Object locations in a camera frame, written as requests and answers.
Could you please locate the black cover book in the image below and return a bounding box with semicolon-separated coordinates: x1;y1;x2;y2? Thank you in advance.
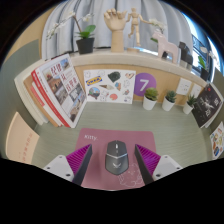
191;83;224;130

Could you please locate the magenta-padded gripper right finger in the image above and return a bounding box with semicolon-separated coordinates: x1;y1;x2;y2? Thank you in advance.
134;143;184;185

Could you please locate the white book with red title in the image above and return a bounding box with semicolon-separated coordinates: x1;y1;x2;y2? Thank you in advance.
34;53;88;129

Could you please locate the white wall socket plate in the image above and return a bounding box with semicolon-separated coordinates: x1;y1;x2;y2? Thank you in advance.
190;83;204;99
175;78;193;97

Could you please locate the black wooden horse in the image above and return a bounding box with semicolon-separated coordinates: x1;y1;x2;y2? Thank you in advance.
178;41;195;66

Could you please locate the dark grey computer mouse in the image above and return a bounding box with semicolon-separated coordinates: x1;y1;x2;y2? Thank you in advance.
104;139;129;176

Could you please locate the round purple number sticker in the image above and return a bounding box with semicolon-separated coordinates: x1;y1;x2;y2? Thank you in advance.
133;72;158;98

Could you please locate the tan kraft book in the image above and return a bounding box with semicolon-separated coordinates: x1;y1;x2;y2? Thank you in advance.
23;74;63;128

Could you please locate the white orchid in black pot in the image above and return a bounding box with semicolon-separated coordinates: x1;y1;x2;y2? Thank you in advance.
46;11;97;56

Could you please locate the colourful sticker card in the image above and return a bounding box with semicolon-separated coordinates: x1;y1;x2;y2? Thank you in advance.
209;121;224;161

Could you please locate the white orchid behind horse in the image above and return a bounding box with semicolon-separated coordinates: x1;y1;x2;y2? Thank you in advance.
148;18;168;45

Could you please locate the pale grey curtain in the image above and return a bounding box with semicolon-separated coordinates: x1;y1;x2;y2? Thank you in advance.
41;0;195;61

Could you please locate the potted plant by window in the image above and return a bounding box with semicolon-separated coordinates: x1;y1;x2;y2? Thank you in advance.
197;49;218;82

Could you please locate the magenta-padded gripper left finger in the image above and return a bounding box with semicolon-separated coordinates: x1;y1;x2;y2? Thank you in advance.
43;143;93;187

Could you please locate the pink mouse pad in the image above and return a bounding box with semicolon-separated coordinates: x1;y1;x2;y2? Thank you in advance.
73;127;158;192

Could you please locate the white sticker sheet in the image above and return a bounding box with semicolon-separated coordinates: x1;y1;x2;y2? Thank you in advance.
83;69;137;105

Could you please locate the thin red and white book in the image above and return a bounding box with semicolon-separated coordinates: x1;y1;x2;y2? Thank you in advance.
30;81;51;116

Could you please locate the small succulent in white pot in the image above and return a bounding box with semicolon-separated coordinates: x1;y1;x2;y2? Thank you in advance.
182;94;198;116
142;87;160;111
161;90;178;113

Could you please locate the pink wooden horse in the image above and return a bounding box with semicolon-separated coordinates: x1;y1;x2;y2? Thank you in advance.
151;30;181;65

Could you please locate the wooden hand model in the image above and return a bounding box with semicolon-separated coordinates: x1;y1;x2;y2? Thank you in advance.
103;8;129;54

